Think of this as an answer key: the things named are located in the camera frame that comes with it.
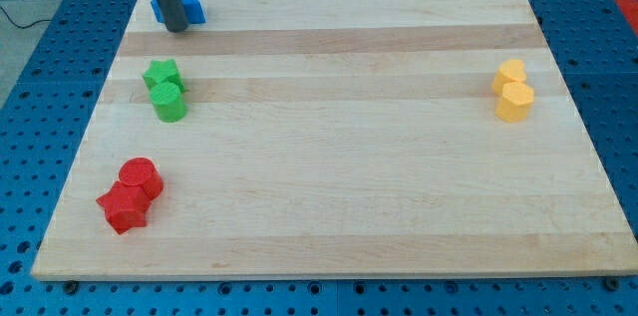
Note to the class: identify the yellow heart block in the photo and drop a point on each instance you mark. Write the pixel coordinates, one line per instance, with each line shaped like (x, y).
(510, 71)

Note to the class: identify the green cylinder block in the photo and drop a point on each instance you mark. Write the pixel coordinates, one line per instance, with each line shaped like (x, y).
(168, 102)

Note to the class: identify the green star block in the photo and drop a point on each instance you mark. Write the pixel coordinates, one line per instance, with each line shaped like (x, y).
(163, 71)

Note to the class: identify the red object at edge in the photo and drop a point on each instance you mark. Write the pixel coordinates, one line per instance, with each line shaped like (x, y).
(629, 9)

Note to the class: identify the wooden board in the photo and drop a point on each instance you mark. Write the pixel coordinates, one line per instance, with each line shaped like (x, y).
(341, 139)

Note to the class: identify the blue block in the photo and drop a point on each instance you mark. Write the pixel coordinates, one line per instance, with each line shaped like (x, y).
(193, 11)

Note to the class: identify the yellow hexagon block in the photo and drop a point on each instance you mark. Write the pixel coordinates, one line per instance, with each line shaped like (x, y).
(515, 102)

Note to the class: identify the red star block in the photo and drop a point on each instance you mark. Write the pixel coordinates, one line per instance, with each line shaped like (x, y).
(124, 207)

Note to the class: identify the red cylinder block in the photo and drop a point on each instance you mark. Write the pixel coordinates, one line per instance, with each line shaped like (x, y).
(143, 173)

